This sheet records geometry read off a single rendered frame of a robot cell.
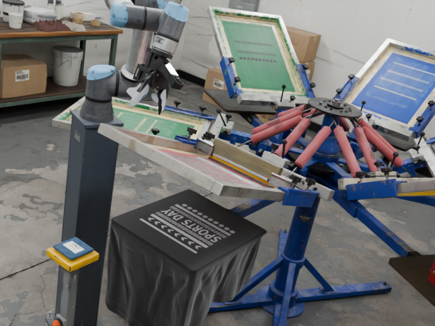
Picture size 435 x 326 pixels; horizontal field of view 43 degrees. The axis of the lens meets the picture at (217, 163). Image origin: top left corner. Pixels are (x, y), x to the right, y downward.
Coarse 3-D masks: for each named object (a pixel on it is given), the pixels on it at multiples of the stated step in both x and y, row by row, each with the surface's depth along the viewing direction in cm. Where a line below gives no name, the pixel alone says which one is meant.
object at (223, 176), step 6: (198, 168) 213; (210, 174) 211; (216, 174) 217; (222, 174) 223; (228, 174) 230; (222, 180) 206; (228, 180) 212; (234, 180) 219; (240, 180) 225; (252, 180) 240; (264, 186) 237
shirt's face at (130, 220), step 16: (192, 192) 253; (144, 208) 231; (160, 208) 234; (208, 208) 242; (224, 208) 245; (128, 224) 217; (144, 224) 220; (224, 224) 231; (240, 224) 234; (160, 240) 211; (224, 240) 220; (240, 240) 222; (176, 256) 203; (192, 256) 205; (208, 256) 207
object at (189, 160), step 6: (162, 150) 223; (168, 150) 230; (174, 156) 220; (180, 156) 226; (186, 156) 234; (192, 156) 242; (186, 162) 216; (192, 162) 222; (198, 162) 229; (204, 162) 236; (216, 162) 252; (204, 168) 219; (210, 168) 226; (216, 168) 233; (228, 168) 248; (240, 174) 245
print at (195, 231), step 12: (180, 204) 240; (156, 216) 227; (168, 216) 229; (180, 216) 231; (192, 216) 233; (204, 216) 235; (156, 228) 218; (168, 228) 220; (180, 228) 222; (192, 228) 224; (204, 228) 225; (216, 228) 227; (228, 228) 229; (180, 240) 214; (192, 240) 216; (204, 240) 217; (216, 240) 219
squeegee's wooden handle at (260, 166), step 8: (216, 144) 248; (224, 144) 246; (216, 152) 248; (224, 152) 246; (232, 152) 244; (240, 152) 242; (248, 152) 242; (232, 160) 243; (240, 160) 241; (248, 160) 239; (256, 160) 237; (264, 160) 235; (248, 168) 239; (256, 168) 237; (264, 168) 235; (272, 168) 233; (280, 168) 231; (264, 176) 234
